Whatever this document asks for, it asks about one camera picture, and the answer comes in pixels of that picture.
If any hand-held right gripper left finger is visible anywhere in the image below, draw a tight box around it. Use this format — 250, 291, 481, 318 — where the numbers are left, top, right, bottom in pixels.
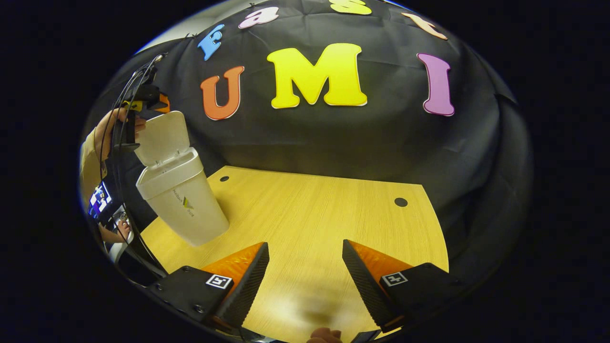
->
143, 241, 270, 334

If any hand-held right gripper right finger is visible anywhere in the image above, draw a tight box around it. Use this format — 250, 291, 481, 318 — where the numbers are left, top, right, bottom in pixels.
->
341, 239, 470, 333

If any white desktop garbage bin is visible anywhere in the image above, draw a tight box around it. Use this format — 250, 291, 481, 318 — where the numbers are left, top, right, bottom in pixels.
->
135, 111, 230, 247

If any wooden desktop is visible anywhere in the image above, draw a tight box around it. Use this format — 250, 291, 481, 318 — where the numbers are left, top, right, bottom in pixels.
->
140, 165, 450, 343

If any computer monitor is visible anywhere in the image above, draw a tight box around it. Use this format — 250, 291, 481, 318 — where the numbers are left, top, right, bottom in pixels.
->
87, 180, 114, 221

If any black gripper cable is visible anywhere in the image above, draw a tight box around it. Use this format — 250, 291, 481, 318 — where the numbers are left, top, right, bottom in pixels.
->
102, 53, 168, 279

